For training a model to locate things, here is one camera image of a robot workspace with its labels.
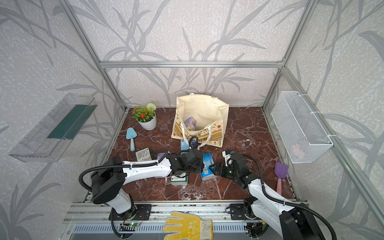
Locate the purple tissue pack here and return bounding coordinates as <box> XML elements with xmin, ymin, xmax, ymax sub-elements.
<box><xmin>184</xmin><ymin>117</ymin><xmax>197</xmax><ymax>131</ymax></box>
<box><xmin>157</xmin><ymin>153</ymin><xmax>166</xmax><ymax>160</ymax></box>

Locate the cream floral canvas tote bag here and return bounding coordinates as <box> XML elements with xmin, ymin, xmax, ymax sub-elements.
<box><xmin>171</xmin><ymin>93</ymin><xmax>229</xmax><ymax>148</ymax></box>

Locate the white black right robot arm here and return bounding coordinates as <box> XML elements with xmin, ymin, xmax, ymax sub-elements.
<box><xmin>209</xmin><ymin>151</ymin><xmax>338</xmax><ymax>240</ymax></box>

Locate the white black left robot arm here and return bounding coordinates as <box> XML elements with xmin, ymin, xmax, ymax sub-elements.
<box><xmin>79</xmin><ymin>148</ymin><xmax>204</xmax><ymax>214</ymax></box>

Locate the green white tissue pack centre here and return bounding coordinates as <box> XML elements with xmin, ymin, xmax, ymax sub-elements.
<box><xmin>171</xmin><ymin>176</ymin><xmax>188</xmax><ymax>186</ymax></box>

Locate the light blue cartoon tissue pack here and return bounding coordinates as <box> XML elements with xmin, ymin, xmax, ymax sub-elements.
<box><xmin>180</xmin><ymin>140</ymin><xmax>192</xmax><ymax>151</ymax></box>

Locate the purple pink small shovel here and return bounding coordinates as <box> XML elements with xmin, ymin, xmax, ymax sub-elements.
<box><xmin>275</xmin><ymin>162</ymin><xmax>289</xmax><ymax>195</ymax></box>

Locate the potted plant white pot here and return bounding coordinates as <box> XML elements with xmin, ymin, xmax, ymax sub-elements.
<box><xmin>132</xmin><ymin>102</ymin><xmax>157</xmax><ymax>131</ymax></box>

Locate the teal small shovel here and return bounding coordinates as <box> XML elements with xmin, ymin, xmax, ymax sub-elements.
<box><xmin>126</xmin><ymin>128</ymin><xmax>137</xmax><ymax>152</ymax></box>

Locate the yellow knit work glove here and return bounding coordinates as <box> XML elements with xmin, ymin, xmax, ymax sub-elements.
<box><xmin>163</xmin><ymin>211</ymin><xmax>213</xmax><ymax>240</ymax></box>

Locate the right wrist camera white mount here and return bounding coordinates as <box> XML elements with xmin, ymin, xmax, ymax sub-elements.
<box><xmin>222</xmin><ymin>150</ymin><xmax>234</xmax><ymax>166</ymax></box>

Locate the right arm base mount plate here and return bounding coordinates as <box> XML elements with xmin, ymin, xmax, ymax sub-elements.
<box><xmin>225</xmin><ymin>204</ymin><xmax>250</xmax><ymax>221</ymax></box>

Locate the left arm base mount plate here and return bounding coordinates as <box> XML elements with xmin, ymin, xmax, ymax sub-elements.
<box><xmin>109</xmin><ymin>204</ymin><xmax>152</xmax><ymax>221</ymax></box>

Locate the white wire mesh basket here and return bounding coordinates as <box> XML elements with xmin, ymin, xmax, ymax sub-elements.
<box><xmin>271</xmin><ymin>91</ymin><xmax>333</xmax><ymax>164</ymax></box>

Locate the clear acrylic wall shelf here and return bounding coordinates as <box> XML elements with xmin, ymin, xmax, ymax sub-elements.
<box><xmin>9</xmin><ymin>94</ymin><xmax>98</xmax><ymax>163</ymax></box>

